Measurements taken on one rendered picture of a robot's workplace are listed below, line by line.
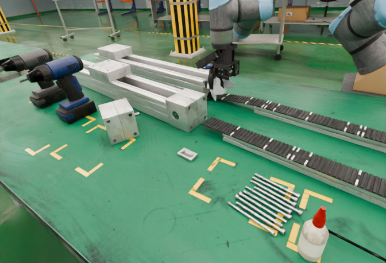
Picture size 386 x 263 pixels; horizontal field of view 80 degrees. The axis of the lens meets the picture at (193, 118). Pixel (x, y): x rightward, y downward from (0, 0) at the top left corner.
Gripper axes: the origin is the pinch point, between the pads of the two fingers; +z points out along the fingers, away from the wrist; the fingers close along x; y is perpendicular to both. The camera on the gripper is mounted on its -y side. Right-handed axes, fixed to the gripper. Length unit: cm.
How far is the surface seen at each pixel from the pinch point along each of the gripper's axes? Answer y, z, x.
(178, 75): -16.0, -6.4, -4.8
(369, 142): 49.4, 0.9, -1.4
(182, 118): 3.6, -2.9, -24.0
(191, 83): -9.9, -4.0, -4.0
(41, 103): -57, -1, -45
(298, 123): 31.6, 0.9, -2.0
